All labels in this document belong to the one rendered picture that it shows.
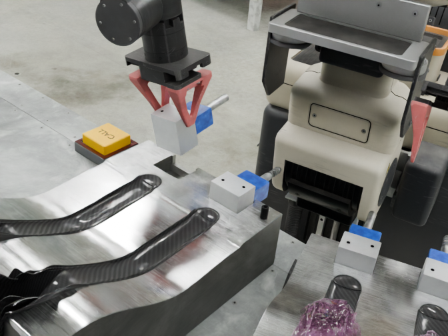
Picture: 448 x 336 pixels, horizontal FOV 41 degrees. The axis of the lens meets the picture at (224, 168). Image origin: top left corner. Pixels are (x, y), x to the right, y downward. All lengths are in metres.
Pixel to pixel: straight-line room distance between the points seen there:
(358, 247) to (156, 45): 0.36
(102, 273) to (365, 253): 0.33
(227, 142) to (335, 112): 1.58
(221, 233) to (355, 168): 0.44
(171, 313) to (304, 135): 0.58
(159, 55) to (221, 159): 1.82
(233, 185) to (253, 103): 2.27
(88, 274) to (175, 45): 0.30
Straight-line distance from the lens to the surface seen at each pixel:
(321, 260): 0.80
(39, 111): 1.22
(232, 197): 0.79
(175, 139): 0.82
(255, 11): 3.96
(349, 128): 1.16
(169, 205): 0.81
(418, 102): 0.76
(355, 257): 0.79
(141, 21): 0.69
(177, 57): 0.78
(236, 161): 2.56
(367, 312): 0.75
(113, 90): 3.10
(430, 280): 0.79
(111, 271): 0.70
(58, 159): 1.06
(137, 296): 0.66
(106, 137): 1.05
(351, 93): 1.16
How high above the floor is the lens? 1.37
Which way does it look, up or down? 33 degrees down
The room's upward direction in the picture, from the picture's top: 6 degrees clockwise
